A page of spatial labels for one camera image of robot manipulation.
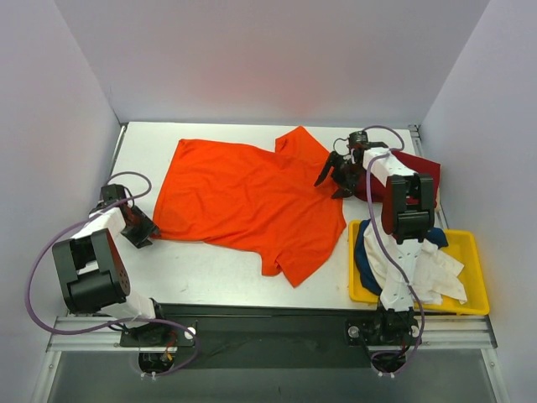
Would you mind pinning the navy blue t shirt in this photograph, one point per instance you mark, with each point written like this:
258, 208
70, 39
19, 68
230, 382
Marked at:
435, 236

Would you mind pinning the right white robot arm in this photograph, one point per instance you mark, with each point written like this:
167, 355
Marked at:
401, 204

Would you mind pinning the aluminium frame rail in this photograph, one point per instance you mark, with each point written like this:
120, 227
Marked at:
442, 332

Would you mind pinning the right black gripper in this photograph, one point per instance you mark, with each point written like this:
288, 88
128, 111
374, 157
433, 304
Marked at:
342, 170

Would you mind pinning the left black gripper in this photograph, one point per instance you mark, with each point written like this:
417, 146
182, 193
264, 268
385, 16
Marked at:
138, 227

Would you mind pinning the orange t shirt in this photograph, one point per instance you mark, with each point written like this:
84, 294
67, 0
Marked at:
239, 196

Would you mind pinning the white t shirt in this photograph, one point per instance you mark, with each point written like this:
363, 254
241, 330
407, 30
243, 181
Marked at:
435, 273

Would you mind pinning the yellow plastic tray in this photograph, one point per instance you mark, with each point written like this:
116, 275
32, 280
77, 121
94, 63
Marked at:
461, 246

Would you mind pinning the dark red folded t shirt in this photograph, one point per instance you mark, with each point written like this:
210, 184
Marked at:
416, 163

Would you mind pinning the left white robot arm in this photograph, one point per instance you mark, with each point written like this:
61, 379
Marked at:
92, 275

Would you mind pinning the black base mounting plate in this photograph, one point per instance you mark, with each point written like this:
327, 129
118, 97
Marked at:
244, 337

